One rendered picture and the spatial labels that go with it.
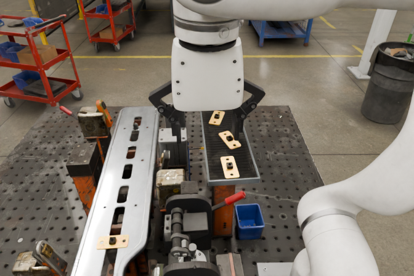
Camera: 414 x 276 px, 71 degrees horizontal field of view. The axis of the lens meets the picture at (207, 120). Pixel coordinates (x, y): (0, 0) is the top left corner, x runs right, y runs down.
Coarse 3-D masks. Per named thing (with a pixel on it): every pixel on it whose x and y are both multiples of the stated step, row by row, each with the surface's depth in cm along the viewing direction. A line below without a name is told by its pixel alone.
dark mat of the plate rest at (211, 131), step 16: (208, 112) 103; (208, 128) 95; (224, 128) 95; (208, 144) 89; (224, 144) 89; (208, 160) 83; (240, 160) 83; (224, 176) 78; (240, 176) 78; (256, 176) 78
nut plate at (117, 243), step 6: (102, 240) 79; (108, 240) 79; (114, 240) 78; (120, 240) 79; (126, 240) 79; (96, 246) 78; (102, 246) 78; (108, 246) 78; (114, 246) 78; (120, 246) 78; (126, 246) 78
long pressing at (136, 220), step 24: (120, 120) 127; (144, 120) 127; (120, 144) 114; (144, 144) 114; (120, 168) 103; (144, 168) 103; (96, 192) 94; (144, 192) 94; (96, 216) 86; (144, 216) 86; (96, 240) 80; (144, 240) 79; (96, 264) 74; (120, 264) 74
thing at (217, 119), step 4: (216, 112) 103; (220, 112) 103; (224, 112) 103; (212, 116) 100; (216, 116) 99; (220, 116) 100; (212, 120) 99; (216, 120) 99; (220, 120) 99; (216, 124) 97
